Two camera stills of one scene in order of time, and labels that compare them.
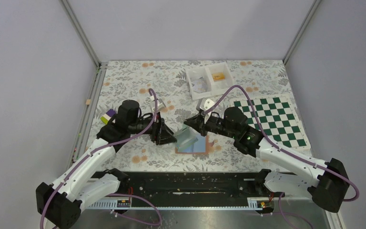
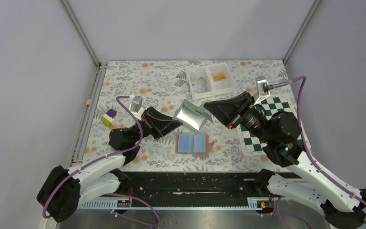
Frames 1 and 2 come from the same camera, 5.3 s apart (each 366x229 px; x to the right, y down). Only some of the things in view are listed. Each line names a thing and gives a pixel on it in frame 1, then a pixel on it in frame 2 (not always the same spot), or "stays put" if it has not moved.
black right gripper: [198, 122] → [226, 110]
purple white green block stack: [107, 116] stays put
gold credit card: [218, 76] stays put
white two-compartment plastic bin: [209, 80] stays put
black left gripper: [162, 134] → [160, 124]
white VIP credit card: [200, 86] stays put
